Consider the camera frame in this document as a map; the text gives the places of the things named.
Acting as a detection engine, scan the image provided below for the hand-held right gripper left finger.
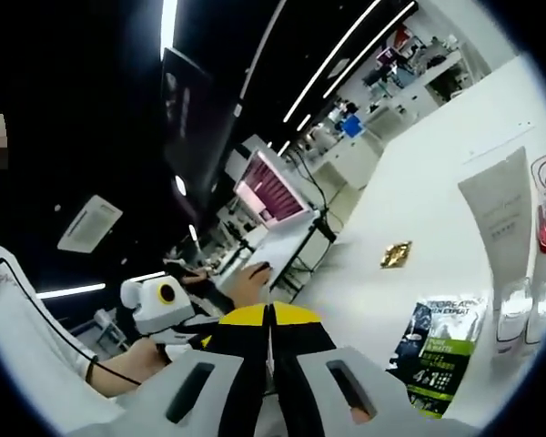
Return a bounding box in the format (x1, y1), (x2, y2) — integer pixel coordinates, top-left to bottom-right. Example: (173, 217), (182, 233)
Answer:
(66, 303), (275, 437)

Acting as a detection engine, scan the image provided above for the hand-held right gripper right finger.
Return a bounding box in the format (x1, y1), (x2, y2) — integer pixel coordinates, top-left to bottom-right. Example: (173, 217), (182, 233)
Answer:
(271, 300), (480, 437)

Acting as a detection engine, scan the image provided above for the green silver skincare mask sachet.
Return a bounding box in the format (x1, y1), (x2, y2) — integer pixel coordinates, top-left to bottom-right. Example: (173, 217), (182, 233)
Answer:
(386, 298), (488, 418)

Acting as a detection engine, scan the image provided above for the gold skincare sachet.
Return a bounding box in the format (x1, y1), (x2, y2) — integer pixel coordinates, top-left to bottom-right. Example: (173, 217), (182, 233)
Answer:
(379, 240), (413, 269)

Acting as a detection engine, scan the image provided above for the white skincare tube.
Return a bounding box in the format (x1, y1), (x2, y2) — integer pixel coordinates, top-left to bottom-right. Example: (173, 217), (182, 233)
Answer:
(458, 146), (534, 301)

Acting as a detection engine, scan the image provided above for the person's left hand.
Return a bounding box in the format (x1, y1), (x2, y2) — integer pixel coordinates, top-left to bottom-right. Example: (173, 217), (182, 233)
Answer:
(93, 339), (174, 401)

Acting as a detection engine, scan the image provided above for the ceiling air conditioner vent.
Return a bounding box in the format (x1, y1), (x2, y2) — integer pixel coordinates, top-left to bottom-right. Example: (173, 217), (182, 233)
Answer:
(56, 194), (124, 254)

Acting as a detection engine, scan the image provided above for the white desk with black legs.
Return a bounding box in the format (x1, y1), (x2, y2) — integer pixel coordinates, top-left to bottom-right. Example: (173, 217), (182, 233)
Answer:
(213, 211), (338, 304)

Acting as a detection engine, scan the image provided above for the white framed computer monitor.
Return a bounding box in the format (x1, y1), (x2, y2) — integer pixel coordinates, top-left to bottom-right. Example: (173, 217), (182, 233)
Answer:
(234, 149), (310, 229)

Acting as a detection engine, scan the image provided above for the row of white office desks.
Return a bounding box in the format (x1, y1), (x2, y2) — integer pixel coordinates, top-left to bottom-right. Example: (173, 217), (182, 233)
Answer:
(299, 45), (492, 192)

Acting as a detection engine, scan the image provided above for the blue box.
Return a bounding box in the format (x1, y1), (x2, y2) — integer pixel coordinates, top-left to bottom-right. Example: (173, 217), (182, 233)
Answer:
(343, 113), (363, 137)

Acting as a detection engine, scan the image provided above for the ceiling light strip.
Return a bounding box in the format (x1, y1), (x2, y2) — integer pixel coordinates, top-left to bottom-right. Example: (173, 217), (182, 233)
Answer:
(295, 0), (418, 132)
(284, 0), (383, 123)

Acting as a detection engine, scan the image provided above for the black cable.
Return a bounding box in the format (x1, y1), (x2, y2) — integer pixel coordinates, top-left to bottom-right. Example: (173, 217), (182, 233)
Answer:
(0, 257), (142, 386)

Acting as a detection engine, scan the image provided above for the large dark wall display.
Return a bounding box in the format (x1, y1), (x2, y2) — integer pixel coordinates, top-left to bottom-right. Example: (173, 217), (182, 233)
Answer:
(161, 47), (238, 219)

